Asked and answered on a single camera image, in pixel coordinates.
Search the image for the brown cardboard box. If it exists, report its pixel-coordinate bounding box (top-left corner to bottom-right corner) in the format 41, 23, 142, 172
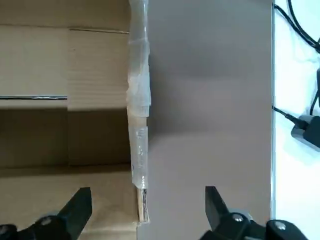
0, 0, 152, 240

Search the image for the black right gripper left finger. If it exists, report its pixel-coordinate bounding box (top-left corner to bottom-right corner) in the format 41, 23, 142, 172
0, 186, 93, 240

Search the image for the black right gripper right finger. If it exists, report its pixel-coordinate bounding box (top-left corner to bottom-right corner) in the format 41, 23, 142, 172
199, 185, 309, 240

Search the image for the black adapter cable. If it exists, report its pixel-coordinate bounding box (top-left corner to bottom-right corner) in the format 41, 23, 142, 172
272, 106, 300, 125

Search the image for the black power adapter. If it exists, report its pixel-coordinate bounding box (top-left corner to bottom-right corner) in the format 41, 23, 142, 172
291, 114, 320, 151

